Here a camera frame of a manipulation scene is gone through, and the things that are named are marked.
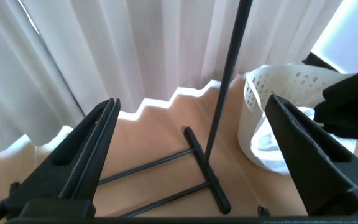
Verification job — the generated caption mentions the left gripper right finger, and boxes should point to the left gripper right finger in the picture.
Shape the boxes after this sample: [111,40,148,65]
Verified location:
[264,94,358,216]

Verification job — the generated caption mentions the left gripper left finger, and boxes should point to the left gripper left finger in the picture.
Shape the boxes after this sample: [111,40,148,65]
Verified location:
[4,98,121,218]

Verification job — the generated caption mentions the black shorts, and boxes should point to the black shorts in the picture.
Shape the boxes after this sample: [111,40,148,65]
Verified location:
[314,64,358,142]

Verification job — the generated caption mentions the white laundry basket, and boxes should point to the white laundry basket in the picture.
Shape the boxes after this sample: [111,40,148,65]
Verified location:
[237,63,358,166]

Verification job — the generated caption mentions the black clothes rack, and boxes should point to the black clothes rack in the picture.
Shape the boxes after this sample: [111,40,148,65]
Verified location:
[98,0,254,218]

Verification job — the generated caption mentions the white printed garment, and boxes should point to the white printed garment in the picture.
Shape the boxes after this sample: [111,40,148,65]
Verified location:
[250,107,357,175]

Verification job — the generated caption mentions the beige curtain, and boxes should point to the beige curtain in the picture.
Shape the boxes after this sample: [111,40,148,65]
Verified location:
[0,0,343,153]

